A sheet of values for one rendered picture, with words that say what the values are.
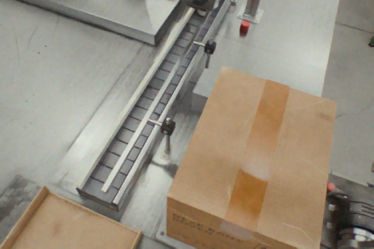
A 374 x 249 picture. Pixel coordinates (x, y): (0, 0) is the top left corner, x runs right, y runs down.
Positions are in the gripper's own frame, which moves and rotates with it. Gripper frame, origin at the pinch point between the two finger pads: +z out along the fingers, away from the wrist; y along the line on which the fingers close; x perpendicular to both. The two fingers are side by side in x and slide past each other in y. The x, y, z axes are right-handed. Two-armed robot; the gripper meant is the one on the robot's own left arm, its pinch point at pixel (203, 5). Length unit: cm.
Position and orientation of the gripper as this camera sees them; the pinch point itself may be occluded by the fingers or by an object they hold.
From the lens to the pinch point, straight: 110.3
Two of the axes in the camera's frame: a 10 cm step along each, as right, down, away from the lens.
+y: -9.3, -3.4, 1.6
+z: 1.8, -0.3, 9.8
